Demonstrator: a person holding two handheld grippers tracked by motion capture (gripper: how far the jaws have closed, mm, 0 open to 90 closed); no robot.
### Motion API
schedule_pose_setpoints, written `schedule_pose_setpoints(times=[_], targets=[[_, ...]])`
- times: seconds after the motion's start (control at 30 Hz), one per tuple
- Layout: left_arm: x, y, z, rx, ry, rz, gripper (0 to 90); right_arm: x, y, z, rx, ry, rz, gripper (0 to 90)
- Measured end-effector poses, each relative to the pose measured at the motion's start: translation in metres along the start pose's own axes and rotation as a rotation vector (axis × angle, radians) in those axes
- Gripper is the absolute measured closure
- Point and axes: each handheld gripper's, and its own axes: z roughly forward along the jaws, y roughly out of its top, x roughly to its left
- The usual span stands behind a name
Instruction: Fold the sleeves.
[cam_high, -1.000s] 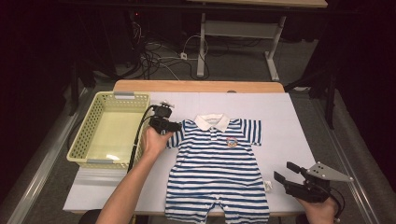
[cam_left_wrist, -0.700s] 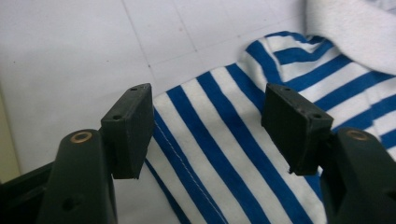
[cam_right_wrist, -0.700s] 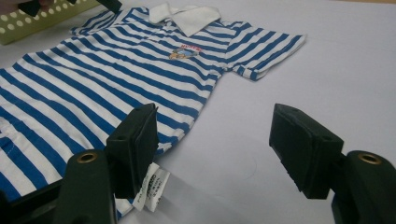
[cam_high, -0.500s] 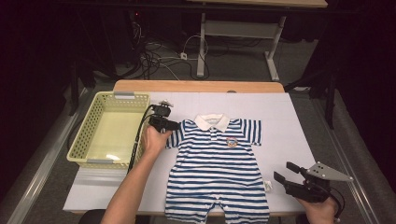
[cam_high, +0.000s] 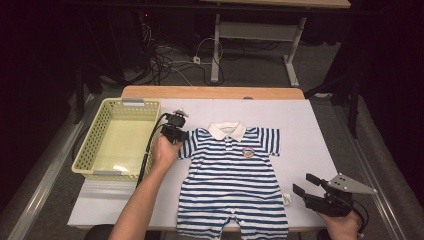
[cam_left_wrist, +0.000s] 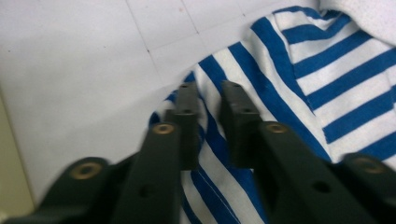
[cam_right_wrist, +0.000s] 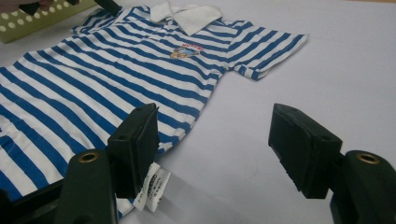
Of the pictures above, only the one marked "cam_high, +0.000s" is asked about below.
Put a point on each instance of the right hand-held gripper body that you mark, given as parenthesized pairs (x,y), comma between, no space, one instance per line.
(331,206)

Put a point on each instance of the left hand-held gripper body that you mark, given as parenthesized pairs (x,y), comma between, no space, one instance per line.
(171,131)

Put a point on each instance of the yellow perforated plastic basket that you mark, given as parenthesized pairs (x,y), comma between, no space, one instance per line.
(146,108)

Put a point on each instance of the blue white striped baby romper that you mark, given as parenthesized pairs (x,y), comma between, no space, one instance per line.
(230,186)

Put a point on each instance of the person's left hand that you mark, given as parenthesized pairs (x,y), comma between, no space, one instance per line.
(165,155)

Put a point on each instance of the person's right hand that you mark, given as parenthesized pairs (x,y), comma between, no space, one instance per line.
(341,228)

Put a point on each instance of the white table mat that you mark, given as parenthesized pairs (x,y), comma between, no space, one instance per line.
(306,133)

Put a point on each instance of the dark table grommet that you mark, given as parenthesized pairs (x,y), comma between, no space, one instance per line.
(248,98)

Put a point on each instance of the white power plug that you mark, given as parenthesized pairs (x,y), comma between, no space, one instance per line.
(196,60)

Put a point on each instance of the black stand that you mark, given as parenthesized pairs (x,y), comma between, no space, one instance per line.
(353,106)
(80,96)

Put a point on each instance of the black chair armrest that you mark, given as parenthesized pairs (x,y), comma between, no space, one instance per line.
(98,233)

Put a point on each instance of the wooden desk with white legs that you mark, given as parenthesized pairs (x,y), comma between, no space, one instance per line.
(256,31)

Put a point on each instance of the metal floor rail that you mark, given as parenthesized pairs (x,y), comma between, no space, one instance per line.
(50,176)
(360,150)

